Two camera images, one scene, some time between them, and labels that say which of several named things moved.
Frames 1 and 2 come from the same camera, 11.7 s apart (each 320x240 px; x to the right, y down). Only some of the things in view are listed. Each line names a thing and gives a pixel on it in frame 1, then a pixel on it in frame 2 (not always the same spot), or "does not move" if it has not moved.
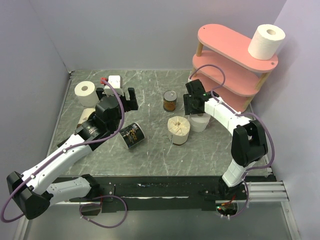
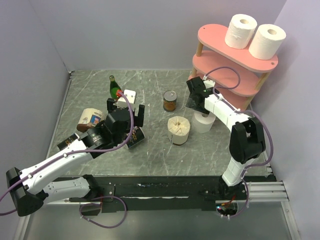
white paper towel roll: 199,122 to 240,31
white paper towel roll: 266,42 does not move
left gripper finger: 99,91 to 110,107
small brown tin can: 169,101 does not move
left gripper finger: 134,104 to 138,120
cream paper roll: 178,128 does not move
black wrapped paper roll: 132,134 does not move
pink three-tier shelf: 223,65 does not move
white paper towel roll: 86,91 to 203,122
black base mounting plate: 119,190 does not move
